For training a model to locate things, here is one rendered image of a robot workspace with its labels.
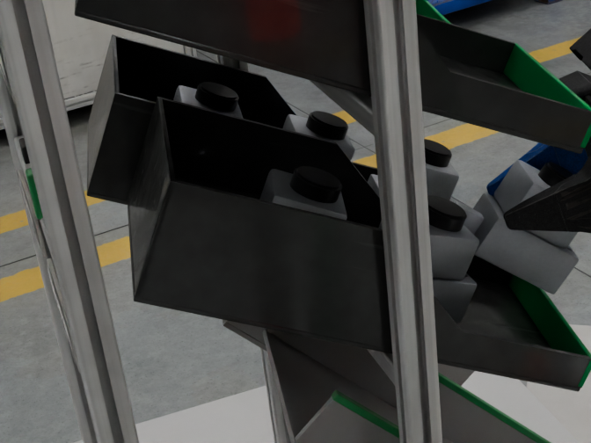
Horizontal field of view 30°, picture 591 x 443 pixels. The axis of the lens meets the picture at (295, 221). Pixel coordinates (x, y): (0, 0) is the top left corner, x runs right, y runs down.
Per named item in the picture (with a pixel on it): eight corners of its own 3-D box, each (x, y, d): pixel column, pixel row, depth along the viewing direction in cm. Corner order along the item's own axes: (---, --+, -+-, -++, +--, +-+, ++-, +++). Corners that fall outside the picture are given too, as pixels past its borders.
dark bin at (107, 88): (419, 206, 92) (452, 127, 89) (466, 283, 80) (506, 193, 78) (87, 125, 84) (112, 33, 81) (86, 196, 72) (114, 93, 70)
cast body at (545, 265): (536, 266, 75) (595, 183, 73) (554, 296, 71) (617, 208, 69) (434, 214, 73) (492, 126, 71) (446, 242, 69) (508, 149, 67)
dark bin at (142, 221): (508, 288, 79) (550, 197, 76) (580, 393, 68) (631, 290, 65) (126, 200, 71) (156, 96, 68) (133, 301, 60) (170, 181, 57)
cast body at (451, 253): (428, 287, 73) (468, 195, 71) (461, 324, 70) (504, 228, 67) (320, 277, 69) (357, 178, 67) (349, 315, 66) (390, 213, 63)
